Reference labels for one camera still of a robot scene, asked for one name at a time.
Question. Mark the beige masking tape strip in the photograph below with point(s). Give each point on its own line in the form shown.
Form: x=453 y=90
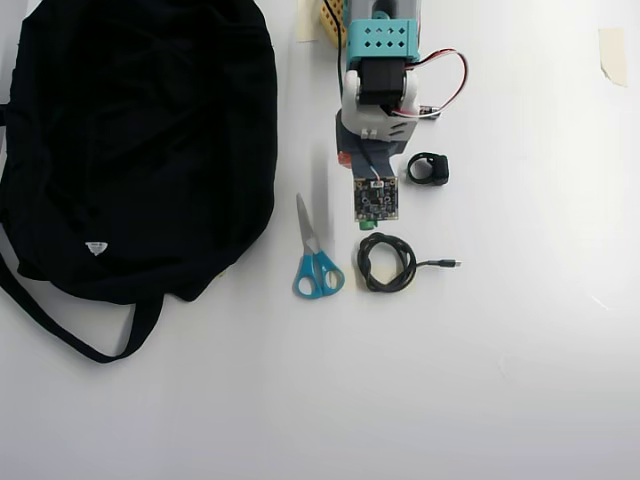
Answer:
x=307 y=25
x=612 y=55

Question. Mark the green and black marker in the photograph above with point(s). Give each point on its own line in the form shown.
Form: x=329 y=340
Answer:
x=369 y=225

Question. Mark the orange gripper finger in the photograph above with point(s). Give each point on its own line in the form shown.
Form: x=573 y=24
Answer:
x=345 y=160

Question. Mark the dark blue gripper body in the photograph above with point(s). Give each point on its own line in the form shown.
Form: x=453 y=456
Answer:
x=344 y=145

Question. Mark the yellow perforated base block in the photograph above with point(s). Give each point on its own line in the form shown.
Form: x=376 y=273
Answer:
x=330 y=25

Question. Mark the white and teal robot arm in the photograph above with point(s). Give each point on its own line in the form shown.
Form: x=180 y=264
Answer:
x=382 y=42

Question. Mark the black fabric bag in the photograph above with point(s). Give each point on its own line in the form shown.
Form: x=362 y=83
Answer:
x=125 y=150

